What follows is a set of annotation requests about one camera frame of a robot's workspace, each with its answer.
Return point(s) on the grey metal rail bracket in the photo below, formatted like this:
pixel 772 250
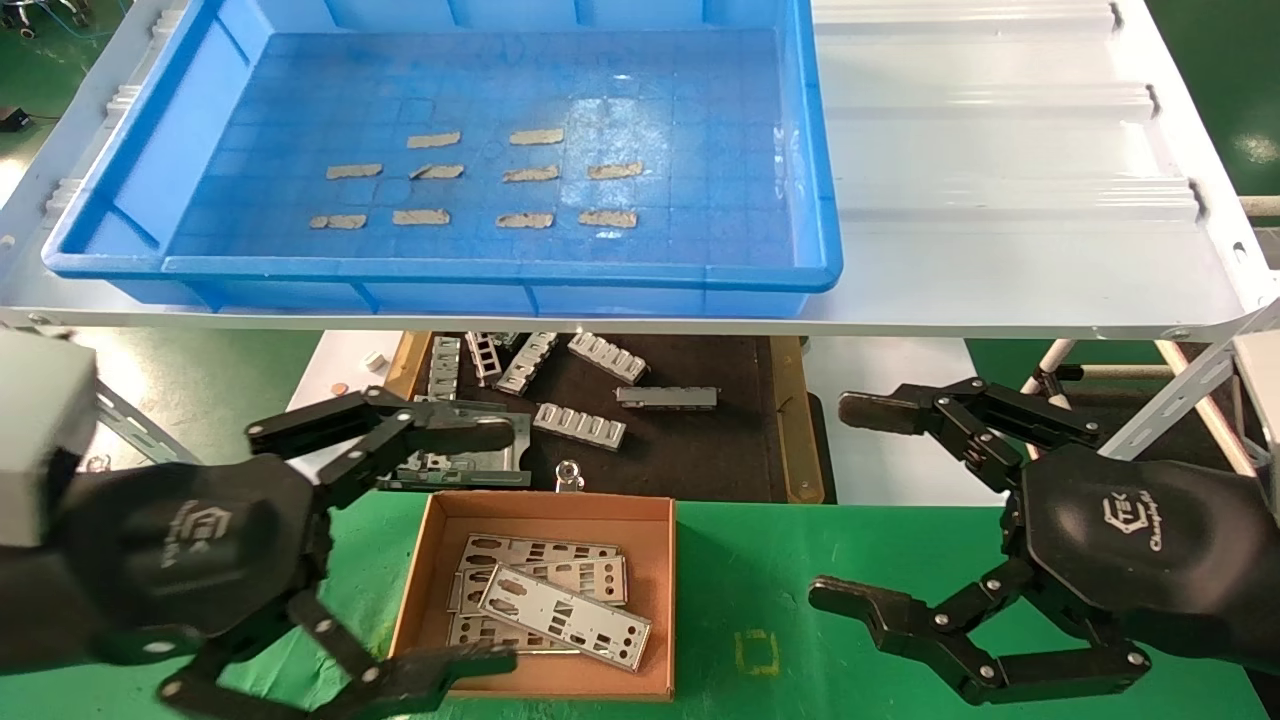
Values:
pixel 410 468

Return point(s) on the white metal shelf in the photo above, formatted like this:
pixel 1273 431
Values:
pixel 1000 200

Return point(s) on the long grey metal bar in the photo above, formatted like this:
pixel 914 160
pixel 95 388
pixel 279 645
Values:
pixel 667 397

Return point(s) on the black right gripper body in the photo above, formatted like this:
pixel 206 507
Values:
pixel 1150 560

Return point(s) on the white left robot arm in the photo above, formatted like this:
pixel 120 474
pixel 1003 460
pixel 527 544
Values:
pixel 40 430

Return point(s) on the wood-framed black tray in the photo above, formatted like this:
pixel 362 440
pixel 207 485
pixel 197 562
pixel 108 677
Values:
pixel 700 450

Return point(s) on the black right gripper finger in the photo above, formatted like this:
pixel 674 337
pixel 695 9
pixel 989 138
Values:
pixel 1000 670
pixel 900 410

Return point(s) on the brown tape strip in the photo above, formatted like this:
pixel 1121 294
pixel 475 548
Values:
pixel 421 216
pixel 432 140
pixel 525 220
pixel 338 221
pixel 437 171
pixel 608 218
pixel 530 173
pixel 615 170
pixel 354 171
pixel 536 136

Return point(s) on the shallow cardboard box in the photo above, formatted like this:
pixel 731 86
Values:
pixel 650 550

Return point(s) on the large grey metal plate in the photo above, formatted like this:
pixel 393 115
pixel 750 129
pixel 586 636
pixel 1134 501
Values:
pixel 500 470

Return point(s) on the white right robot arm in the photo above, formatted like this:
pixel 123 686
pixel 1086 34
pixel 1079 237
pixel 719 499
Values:
pixel 1262 400

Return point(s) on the small white cube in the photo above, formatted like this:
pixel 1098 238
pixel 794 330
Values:
pixel 376 361

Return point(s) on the blue plastic tray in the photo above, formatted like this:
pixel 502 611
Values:
pixel 700 150

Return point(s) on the ribbed grey metal bracket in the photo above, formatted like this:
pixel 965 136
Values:
pixel 580 426
pixel 608 358

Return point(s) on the green table cloth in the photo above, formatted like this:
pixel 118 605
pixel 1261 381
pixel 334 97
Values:
pixel 720 560

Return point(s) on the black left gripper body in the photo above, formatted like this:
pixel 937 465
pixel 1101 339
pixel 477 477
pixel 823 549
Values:
pixel 200 550

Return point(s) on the silver slotted shield plate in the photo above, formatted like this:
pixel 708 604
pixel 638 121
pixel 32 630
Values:
pixel 500 548
pixel 550 622
pixel 500 640
pixel 470 582

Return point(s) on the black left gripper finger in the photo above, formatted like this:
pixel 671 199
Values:
pixel 440 435
pixel 420 675

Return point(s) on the black rack mat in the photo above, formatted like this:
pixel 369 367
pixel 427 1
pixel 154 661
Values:
pixel 1125 400

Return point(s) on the black power adapter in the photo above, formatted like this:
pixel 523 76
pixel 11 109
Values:
pixel 13 119

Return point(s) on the white perforated shelf leg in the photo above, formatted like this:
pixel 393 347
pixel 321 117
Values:
pixel 1180 395
pixel 150 430

